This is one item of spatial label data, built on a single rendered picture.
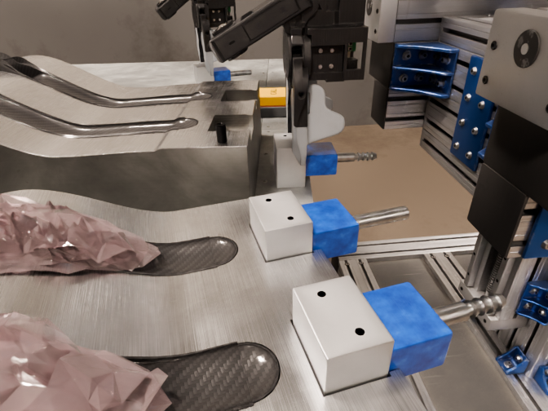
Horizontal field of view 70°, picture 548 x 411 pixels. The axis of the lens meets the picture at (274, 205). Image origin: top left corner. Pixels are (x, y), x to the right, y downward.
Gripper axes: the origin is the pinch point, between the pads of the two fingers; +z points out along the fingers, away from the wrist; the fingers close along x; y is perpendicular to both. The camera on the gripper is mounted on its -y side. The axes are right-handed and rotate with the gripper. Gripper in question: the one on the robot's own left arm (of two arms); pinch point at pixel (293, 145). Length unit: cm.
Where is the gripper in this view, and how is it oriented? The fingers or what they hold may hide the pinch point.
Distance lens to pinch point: 49.2
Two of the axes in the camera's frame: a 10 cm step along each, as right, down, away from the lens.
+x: -0.7, -5.2, 8.5
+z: 0.3, 8.5, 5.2
